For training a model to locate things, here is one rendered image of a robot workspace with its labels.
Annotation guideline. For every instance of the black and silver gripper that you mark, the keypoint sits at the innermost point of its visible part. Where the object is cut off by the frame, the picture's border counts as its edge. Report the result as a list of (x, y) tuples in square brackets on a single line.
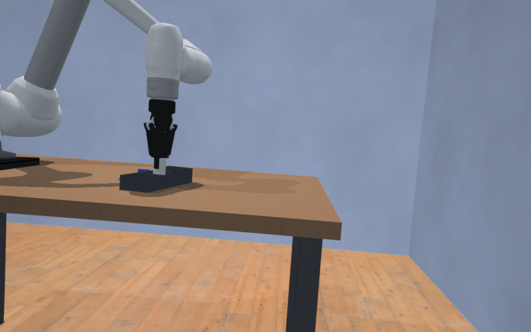
[(160, 132)]

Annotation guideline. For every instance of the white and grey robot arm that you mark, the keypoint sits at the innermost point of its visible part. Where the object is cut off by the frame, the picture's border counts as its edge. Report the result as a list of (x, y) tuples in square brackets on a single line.
[(29, 107)]

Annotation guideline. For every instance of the dark grey rack of bins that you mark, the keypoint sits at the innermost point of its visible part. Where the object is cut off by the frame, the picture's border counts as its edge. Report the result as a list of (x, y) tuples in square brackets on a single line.
[(148, 182)]

